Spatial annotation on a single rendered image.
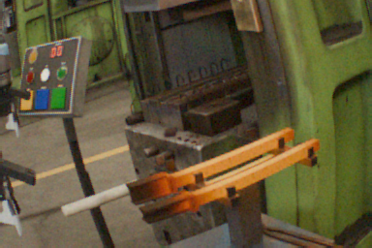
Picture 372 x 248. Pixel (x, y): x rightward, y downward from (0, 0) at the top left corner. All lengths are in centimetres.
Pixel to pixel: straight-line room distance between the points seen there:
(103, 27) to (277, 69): 521
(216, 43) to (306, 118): 68
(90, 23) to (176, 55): 466
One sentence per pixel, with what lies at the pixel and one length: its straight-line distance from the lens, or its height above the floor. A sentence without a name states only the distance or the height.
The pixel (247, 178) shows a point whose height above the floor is 101.
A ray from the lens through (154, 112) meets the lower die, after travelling 205.
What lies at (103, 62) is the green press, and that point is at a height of 22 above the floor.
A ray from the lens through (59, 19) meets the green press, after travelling 681.
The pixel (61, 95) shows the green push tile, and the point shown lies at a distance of 229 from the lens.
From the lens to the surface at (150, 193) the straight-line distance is 134.
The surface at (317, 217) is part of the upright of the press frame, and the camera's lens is 186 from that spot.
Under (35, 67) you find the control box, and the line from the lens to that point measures 245.
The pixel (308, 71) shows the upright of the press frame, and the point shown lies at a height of 108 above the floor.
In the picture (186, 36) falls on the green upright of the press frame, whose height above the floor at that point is 111.
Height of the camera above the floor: 151
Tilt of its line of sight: 16 degrees down
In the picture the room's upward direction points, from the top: 11 degrees counter-clockwise
